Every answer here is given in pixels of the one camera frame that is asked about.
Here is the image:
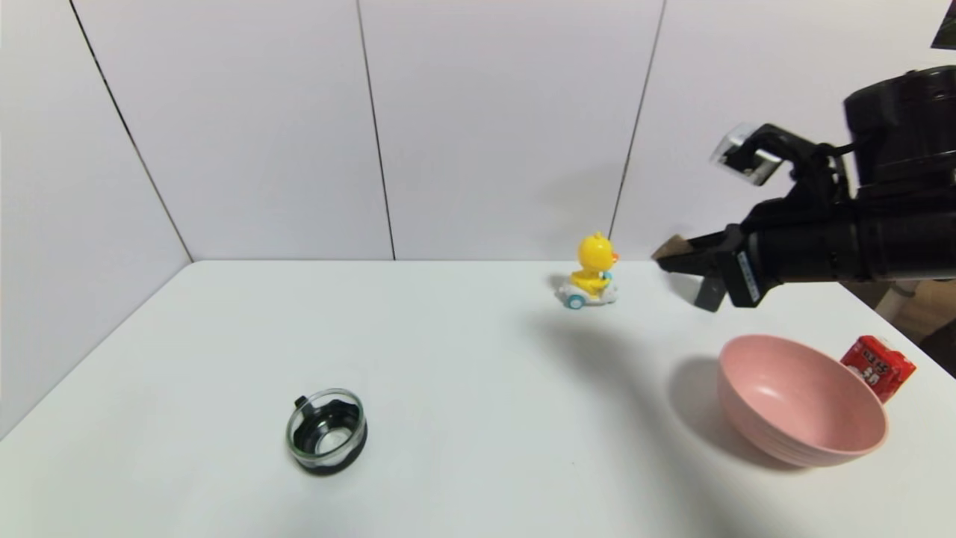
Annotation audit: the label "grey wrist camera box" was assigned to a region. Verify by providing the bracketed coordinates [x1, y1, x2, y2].
[710, 122, 785, 188]

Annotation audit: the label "glass lid with black rim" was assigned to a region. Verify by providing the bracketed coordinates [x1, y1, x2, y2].
[285, 388, 368, 477]

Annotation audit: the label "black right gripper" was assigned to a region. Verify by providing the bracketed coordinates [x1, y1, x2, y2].
[651, 221, 859, 313]

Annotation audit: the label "red milk carton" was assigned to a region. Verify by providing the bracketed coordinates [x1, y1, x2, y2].
[840, 335, 917, 405]

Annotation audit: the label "yellow duck toy car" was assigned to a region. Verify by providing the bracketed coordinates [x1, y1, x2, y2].
[560, 232, 619, 311]

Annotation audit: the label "white desk leg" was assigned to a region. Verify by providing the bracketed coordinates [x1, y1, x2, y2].
[874, 281, 921, 322]

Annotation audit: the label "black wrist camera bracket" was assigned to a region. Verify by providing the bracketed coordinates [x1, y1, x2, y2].
[743, 123, 854, 226]

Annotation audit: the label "black pump bottle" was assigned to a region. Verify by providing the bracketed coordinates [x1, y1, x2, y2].
[694, 275, 727, 314]

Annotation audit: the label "pink bowl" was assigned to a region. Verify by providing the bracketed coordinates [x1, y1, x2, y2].
[718, 334, 889, 469]

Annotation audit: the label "small wooden cube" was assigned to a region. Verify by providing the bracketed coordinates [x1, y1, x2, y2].
[652, 234, 692, 261]

